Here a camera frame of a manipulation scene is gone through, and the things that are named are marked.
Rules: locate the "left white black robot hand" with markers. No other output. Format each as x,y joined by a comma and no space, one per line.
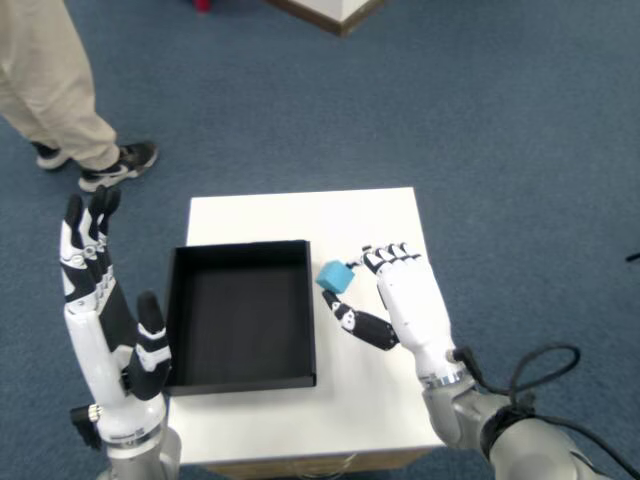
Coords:
95,345

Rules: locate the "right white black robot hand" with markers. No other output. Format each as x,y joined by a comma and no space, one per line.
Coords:
415,305

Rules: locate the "blue cube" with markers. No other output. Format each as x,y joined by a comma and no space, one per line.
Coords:
334,276

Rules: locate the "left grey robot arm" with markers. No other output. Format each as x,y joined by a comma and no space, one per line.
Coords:
145,460

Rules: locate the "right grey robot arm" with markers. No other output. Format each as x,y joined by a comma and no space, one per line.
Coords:
460,415

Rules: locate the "black open box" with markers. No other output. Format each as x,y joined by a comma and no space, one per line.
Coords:
240,320

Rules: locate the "black left wrist connector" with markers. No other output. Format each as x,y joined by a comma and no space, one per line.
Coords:
86,425

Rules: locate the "white square table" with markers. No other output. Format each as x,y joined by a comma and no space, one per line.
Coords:
300,220

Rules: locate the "black white sneaker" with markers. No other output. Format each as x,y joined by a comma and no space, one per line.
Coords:
49,157
117,169

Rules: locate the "small black object on carpet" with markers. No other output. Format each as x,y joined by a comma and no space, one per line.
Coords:
634,257

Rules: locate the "beige trousers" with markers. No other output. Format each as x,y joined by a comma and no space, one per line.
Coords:
45,75

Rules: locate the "white furniture with wooden base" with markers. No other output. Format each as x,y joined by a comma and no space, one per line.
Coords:
345,12

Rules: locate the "red object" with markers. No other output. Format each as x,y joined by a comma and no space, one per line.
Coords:
202,5

